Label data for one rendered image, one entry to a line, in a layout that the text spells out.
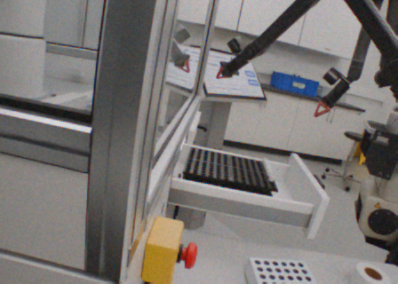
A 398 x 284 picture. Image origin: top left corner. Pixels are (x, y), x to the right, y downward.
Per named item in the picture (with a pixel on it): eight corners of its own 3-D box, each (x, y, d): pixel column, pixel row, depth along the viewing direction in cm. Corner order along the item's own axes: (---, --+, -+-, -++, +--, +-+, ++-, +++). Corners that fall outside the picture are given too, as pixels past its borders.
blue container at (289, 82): (305, 93, 419) (308, 79, 413) (316, 98, 380) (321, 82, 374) (268, 84, 413) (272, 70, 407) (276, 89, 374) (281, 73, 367)
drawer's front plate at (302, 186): (286, 185, 87) (296, 153, 84) (314, 240, 60) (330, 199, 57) (281, 184, 88) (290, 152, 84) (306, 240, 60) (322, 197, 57)
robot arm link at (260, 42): (322, -8, 79) (337, -12, 85) (311, -23, 80) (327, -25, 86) (245, 63, 116) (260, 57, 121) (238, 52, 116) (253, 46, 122)
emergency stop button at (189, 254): (195, 257, 43) (200, 238, 42) (193, 276, 39) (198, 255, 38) (176, 254, 43) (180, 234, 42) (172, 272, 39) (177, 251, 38)
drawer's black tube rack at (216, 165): (260, 182, 82) (266, 161, 80) (270, 213, 65) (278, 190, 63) (187, 167, 82) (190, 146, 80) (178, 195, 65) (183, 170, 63)
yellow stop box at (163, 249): (180, 256, 45) (188, 221, 43) (174, 288, 38) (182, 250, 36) (151, 249, 45) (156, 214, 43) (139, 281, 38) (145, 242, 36)
